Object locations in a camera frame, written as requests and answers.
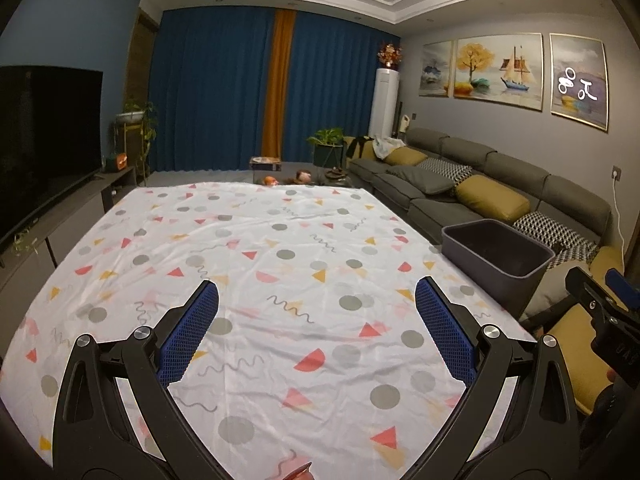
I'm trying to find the green potted plant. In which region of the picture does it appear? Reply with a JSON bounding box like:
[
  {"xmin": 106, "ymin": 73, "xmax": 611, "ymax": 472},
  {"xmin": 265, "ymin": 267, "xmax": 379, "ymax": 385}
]
[{"xmin": 306, "ymin": 127, "xmax": 346, "ymax": 167}]

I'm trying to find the grey plastic bin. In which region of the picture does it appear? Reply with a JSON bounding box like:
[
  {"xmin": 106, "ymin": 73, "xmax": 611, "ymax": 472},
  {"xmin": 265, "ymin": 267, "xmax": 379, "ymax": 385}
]
[{"xmin": 441, "ymin": 218, "xmax": 557, "ymax": 321}]

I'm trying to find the orange curtain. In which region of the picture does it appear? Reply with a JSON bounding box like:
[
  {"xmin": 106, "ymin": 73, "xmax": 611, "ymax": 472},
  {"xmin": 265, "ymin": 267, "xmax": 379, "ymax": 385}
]
[{"xmin": 262, "ymin": 8, "xmax": 297, "ymax": 161}]

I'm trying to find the potted plant on stand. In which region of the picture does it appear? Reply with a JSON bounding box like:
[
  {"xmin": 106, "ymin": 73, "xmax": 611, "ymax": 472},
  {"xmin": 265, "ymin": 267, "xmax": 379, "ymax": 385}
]
[{"xmin": 111, "ymin": 99, "xmax": 158, "ymax": 186}]

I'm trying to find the grey cushion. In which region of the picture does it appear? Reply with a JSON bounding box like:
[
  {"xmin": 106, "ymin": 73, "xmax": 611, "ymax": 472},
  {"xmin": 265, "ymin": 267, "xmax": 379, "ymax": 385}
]
[
  {"xmin": 386, "ymin": 165, "xmax": 457, "ymax": 196},
  {"xmin": 520, "ymin": 257, "xmax": 581, "ymax": 318}
]

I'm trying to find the small grey framed painting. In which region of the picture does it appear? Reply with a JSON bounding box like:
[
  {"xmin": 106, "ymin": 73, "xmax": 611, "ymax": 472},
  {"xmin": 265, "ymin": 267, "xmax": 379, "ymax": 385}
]
[{"xmin": 419, "ymin": 40, "xmax": 455, "ymax": 98}]

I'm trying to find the brown wooden panel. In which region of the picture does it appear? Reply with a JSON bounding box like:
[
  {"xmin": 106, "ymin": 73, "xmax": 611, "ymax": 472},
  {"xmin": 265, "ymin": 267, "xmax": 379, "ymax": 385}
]
[{"xmin": 127, "ymin": 10, "xmax": 158, "ymax": 111}]

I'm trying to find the grey sofa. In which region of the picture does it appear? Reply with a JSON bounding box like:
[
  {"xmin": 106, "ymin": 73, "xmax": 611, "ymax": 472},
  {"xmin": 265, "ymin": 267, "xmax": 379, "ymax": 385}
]
[{"xmin": 346, "ymin": 127, "xmax": 628, "ymax": 321}]

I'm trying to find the small yellow cushion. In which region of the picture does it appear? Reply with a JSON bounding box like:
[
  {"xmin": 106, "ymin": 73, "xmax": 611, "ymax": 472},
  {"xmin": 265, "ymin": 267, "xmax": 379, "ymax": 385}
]
[{"xmin": 384, "ymin": 147, "xmax": 428, "ymax": 167}]

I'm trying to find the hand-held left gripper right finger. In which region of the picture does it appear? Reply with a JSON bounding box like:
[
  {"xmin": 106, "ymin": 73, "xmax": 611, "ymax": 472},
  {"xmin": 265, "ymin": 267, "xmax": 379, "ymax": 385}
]
[{"xmin": 415, "ymin": 276, "xmax": 581, "ymax": 480}]

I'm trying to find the sailboat framed painting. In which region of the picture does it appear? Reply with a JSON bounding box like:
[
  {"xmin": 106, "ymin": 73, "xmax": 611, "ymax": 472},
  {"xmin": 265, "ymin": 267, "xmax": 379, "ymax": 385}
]
[{"xmin": 452, "ymin": 33, "xmax": 544, "ymax": 112}]

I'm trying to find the grey television cabinet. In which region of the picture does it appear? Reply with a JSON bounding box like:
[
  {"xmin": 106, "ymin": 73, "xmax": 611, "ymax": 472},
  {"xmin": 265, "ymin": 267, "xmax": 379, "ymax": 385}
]
[{"xmin": 0, "ymin": 166, "xmax": 138, "ymax": 311}]

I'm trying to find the black white patterned cushion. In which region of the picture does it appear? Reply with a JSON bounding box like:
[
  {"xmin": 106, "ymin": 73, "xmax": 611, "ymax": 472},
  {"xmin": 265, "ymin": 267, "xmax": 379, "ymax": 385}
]
[
  {"xmin": 512, "ymin": 210, "xmax": 598, "ymax": 261},
  {"xmin": 417, "ymin": 157, "xmax": 473, "ymax": 183}
]

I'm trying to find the white cloth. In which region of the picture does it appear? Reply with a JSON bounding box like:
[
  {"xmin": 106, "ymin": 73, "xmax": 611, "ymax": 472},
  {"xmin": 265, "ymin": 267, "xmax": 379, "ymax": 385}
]
[{"xmin": 372, "ymin": 137, "xmax": 406, "ymax": 161}]

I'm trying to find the large yellow cushion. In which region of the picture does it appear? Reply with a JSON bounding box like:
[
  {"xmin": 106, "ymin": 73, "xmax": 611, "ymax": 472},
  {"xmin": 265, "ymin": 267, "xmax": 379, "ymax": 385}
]
[{"xmin": 454, "ymin": 175, "xmax": 531, "ymax": 223}]

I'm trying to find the blue curtain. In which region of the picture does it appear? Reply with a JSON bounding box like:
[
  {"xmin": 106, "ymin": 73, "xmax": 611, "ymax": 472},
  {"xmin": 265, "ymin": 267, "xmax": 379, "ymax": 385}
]
[
  {"xmin": 282, "ymin": 12, "xmax": 402, "ymax": 163},
  {"xmin": 150, "ymin": 7, "xmax": 278, "ymax": 173}
]

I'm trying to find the purple framed painting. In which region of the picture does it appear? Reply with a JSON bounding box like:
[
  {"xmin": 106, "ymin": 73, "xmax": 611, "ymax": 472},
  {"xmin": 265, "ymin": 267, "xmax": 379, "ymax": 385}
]
[{"xmin": 549, "ymin": 32, "xmax": 610, "ymax": 133}]

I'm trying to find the white cable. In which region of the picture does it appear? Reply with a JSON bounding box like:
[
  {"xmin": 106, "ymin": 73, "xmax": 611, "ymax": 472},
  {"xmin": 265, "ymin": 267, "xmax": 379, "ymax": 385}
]
[{"xmin": 614, "ymin": 177, "xmax": 627, "ymax": 261}]

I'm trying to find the printed box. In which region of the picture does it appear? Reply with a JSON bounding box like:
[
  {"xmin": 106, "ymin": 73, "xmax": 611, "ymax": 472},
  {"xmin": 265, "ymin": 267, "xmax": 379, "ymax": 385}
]
[{"xmin": 249, "ymin": 156, "xmax": 282, "ymax": 181}]

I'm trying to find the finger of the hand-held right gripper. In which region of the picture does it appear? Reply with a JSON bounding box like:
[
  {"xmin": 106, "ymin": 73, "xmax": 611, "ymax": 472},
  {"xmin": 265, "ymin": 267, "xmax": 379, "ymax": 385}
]
[
  {"xmin": 605, "ymin": 268, "xmax": 640, "ymax": 312},
  {"xmin": 565, "ymin": 266, "xmax": 614, "ymax": 319}
]

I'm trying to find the yellow sofa seat cover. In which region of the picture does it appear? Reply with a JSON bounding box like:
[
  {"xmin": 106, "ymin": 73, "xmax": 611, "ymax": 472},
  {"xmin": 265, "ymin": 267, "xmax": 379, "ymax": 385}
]
[{"xmin": 542, "ymin": 245, "xmax": 631, "ymax": 411}]

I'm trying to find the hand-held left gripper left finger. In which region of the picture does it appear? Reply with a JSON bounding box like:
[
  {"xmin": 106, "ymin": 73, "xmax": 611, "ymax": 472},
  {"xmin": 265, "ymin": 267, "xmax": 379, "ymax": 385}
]
[{"xmin": 52, "ymin": 279, "xmax": 223, "ymax": 480}]

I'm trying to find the black television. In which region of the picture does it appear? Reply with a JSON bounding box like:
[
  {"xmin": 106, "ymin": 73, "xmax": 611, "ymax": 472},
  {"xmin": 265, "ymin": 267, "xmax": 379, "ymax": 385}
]
[{"xmin": 0, "ymin": 65, "xmax": 104, "ymax": 256}]

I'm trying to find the orange flower decoration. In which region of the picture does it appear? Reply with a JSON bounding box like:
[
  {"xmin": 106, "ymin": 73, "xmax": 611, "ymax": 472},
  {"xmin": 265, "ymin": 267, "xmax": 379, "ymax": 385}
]
[{"xmin": 377, "ymin": 41, "xmax": 403, "ymax": 70}]

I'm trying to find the white patterned tablecloth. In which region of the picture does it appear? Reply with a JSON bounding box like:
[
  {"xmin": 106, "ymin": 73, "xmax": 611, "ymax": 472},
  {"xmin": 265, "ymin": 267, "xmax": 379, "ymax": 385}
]
[{"xmin": 0, "ymin": 181, "xmax": 538, "ymax": 480}]

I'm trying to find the white standing air conditioner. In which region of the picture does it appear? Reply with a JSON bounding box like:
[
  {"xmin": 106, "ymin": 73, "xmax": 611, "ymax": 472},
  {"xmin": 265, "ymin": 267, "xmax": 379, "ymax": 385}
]
[{"xmin": 369, "ymin": 69, "xmax": 402, "ymax": 140}]

